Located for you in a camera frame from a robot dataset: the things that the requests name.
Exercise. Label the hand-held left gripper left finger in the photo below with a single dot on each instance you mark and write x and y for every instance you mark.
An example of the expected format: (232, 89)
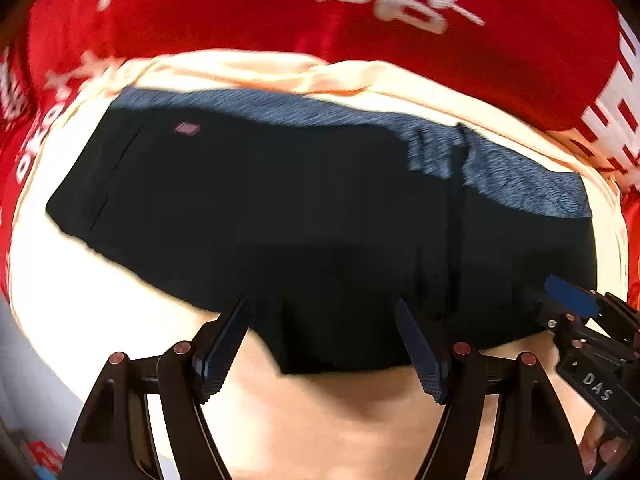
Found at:
(220, 355)

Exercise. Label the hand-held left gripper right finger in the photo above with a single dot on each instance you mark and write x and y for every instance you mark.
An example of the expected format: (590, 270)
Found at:
(421, 360)

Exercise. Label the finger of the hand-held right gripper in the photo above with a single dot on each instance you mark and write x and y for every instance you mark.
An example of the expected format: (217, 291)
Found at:
(570, 300)
(620, 317)

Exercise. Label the black pants with blue stripes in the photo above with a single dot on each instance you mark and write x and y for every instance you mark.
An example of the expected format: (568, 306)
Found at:
(300, 220)

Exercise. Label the person's right hand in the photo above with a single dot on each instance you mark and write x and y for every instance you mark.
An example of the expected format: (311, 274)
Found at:
(602, 452)

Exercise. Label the cream yellow cloth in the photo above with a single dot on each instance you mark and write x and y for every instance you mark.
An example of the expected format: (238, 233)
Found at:
(310, 435)

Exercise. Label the red printed blanket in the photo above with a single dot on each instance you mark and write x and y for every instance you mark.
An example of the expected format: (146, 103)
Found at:
(250, 10)

